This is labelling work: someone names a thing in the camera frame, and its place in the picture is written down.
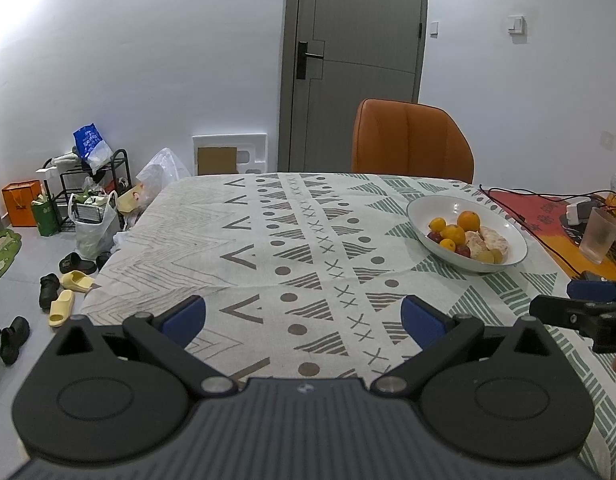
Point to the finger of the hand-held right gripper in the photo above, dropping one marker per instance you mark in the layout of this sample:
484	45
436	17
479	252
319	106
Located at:
562	311
597	291

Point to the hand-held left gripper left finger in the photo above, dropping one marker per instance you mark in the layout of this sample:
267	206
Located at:
185	317

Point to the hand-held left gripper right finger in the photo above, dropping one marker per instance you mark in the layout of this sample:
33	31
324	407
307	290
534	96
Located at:
420	317

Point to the small orange kumquat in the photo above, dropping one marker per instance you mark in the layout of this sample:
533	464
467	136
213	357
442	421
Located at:
437	223
447	245

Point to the bright red plum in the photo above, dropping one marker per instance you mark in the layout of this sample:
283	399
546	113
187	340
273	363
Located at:
462	251

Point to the dark red plum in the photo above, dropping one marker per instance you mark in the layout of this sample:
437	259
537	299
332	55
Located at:
433	236

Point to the yellow green round fruit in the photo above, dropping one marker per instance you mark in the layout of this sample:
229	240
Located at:
483	257
497	255

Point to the large orange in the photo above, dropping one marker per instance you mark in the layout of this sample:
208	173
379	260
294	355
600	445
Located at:
468	220
453	234

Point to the peeled pomelo segment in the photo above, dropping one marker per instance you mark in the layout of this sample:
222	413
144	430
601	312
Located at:
494	239
475	241

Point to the white enamel plate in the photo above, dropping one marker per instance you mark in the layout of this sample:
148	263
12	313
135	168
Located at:
437	207

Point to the black adapter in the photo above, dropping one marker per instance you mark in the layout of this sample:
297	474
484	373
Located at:
595	276

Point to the frosted plastic cup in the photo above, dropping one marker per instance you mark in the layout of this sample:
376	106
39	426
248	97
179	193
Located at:
600	237

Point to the white charger block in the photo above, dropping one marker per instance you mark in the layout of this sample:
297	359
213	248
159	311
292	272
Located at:
576	212

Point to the red orange table mat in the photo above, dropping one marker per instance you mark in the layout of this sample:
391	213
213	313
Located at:
542	210

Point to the black slipper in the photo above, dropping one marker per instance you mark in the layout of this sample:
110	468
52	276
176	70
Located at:
103	260
77	263

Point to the yellow slipper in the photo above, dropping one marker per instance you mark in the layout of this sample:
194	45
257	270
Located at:
78	280
62	308

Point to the patterned white green tablecloth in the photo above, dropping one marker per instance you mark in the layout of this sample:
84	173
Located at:
288	260

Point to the white plastic bag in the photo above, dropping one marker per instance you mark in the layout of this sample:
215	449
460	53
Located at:
93	237

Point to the yellow bag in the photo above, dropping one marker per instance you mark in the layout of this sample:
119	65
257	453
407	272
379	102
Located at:
129	201

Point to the black shoe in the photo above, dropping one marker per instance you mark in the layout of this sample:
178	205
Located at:
49	291
14	340

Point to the translucent plastic bag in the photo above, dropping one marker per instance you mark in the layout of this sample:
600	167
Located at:
163	170

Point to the brown cardboard sheet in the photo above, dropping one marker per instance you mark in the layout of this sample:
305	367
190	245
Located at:
216	161

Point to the black shoe rack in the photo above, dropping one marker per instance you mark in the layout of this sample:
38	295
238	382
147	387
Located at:
120	170

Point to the green shopping bag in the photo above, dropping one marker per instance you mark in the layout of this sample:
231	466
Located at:
45	217

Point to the orange leather chair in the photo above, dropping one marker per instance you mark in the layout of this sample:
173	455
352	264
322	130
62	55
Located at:
412	140

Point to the white foam packaging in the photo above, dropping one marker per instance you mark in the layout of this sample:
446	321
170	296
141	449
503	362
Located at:
253	142

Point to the green printed mat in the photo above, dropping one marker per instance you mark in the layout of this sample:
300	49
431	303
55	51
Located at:
3	255

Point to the blue white bag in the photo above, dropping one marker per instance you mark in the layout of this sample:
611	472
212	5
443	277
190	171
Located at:
90	142

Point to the orange paper bag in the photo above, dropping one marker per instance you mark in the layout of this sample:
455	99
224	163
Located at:
20	202

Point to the grey door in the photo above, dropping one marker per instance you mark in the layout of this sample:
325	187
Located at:
358	100

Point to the white wall socket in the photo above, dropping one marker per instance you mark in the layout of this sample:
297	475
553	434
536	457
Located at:
607	141

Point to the wide white light switch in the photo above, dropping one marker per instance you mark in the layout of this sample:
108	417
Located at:
516	24

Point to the small white light switch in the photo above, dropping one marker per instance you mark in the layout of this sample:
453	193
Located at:
434	29

